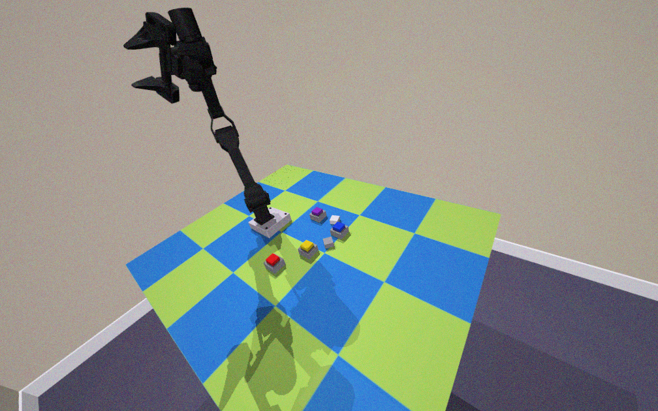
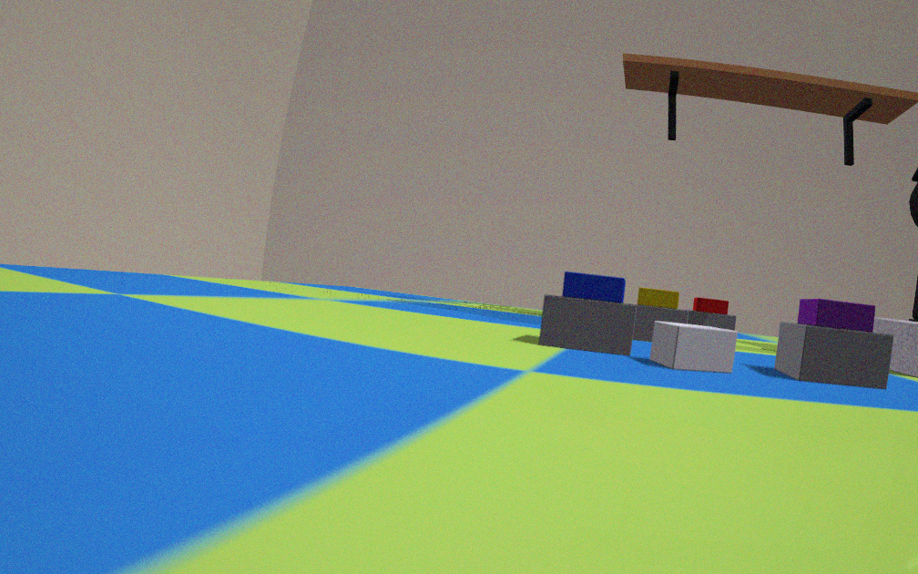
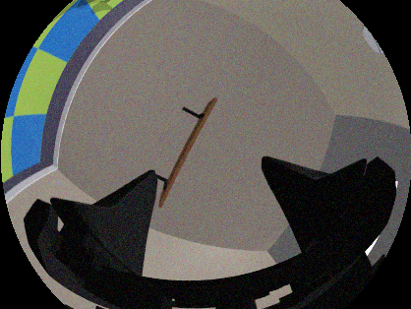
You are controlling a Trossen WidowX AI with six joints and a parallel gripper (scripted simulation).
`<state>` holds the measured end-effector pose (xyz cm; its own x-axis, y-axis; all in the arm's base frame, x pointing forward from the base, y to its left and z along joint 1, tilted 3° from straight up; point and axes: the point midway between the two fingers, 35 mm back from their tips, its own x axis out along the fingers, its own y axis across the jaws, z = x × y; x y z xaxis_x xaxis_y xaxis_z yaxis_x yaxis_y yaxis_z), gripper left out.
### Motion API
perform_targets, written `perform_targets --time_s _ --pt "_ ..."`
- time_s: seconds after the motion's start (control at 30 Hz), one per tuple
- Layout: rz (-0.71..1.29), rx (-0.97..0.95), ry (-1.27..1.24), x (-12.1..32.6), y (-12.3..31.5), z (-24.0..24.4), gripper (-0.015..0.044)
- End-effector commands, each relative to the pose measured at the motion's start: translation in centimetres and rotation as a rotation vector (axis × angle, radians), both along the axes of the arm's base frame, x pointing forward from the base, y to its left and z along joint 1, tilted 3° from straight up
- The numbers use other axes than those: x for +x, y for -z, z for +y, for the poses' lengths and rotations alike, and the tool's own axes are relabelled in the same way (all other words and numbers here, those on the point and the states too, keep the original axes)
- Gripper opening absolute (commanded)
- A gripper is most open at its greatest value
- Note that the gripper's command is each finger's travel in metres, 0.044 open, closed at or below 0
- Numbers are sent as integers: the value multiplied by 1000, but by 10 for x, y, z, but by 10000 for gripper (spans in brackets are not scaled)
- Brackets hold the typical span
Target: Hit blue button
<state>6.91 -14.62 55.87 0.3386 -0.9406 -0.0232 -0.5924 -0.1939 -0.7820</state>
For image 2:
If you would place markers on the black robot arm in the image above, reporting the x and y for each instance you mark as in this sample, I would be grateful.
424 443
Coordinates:
914 212

